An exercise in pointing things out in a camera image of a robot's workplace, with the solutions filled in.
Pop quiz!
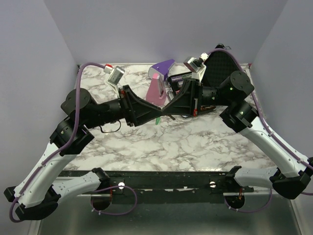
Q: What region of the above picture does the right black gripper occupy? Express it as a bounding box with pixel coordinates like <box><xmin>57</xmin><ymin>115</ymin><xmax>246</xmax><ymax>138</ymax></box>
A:
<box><xmin>162</xmin><ymin>78</ymin><xmax>232</xmax><ymax>116</ymax></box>

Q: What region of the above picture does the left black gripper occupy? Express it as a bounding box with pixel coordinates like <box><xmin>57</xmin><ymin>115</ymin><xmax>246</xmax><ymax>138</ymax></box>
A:
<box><xmin>83</xmin><ymin>85</ymin><xmax>164</xmax><ymax>130</ymax></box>

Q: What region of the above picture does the green key tag with keyring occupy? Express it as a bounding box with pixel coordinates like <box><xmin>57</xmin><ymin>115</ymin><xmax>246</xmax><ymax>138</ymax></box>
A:
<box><xmin>155</xmin><ymin>115</ymin><xmax>176</xmax><ymax>125</ymax></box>

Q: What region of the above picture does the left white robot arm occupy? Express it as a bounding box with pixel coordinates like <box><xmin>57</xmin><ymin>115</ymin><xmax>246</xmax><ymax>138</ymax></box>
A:
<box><xmin>4</xmin><ymin>86</ymin><xmax>162</xmax><ymax>223</ymax></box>

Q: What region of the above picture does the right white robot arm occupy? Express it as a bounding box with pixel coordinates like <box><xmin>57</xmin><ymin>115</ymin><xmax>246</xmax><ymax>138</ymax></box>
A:
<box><xmin>162</xmin><ymin>70</ymin><xmax>313</xmax><ymax>199</ymax></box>

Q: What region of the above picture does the pink and purple device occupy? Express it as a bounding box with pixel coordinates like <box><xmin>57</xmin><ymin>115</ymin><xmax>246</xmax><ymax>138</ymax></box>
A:
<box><xmin>146</xmin><ymin>59</ymin><xmax>175</xmax><ymax>106</ymax></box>

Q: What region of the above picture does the black poker chip case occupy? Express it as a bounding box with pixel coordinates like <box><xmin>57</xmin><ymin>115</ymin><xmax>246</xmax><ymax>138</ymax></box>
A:
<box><xmin>167</xmin><ymin>44</ymin><xmax>245</xmax><ymax>118</ymax></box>

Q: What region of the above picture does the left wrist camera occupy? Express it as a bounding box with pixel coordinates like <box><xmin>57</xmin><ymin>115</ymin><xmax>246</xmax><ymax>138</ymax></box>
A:
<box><xmin>103</xmin><ymin>64</ymin><xmax>125</xmax><ymax>94</ymax></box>

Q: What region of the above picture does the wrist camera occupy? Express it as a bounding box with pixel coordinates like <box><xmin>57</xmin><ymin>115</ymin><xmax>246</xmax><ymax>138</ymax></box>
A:
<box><xmin>103</xmin><ymin>64</ymin><xmax>125</xmax><ymax>94</ymax></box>
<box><xmin>183</xmin><ymin>53</ymin><xmax>209</xmax><ymax>82</ymax></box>

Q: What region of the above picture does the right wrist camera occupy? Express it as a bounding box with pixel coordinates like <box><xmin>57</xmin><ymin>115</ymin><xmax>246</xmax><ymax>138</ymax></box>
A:
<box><xmin>183</xmin><ymin>53</ymin><xmax>209</xmax><ymax>82</ymax></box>

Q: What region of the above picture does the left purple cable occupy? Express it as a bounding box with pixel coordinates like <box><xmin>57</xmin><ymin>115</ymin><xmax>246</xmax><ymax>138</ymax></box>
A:
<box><xmin>9</xmin><ymin>63</ymin><xmax>113</xmax><ymax>223</ymax></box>

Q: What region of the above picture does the purple cable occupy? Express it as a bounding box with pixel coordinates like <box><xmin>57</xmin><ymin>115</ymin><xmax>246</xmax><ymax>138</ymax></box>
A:
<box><xmin>202</xmin><ymin>48</ymin><xmax>313</xmax><ymax>196</ymax></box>
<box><xmin>9</xmin><ymin>63</ymin><xmax>113</xmax><ymax>223</ymax></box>

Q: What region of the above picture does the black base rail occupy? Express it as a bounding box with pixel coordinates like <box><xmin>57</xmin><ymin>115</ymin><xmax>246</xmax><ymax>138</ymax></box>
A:
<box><xmin>60</xmin><ymin>170</ymin><xmax>255</xmax><ymax>205</ymax></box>

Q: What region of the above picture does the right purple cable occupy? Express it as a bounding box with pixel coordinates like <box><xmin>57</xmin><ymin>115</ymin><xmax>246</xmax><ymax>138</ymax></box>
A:
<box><xmin>202</xmin><ymin>48</ymin><xmax>313</xmax><ymax>196</ymax></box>

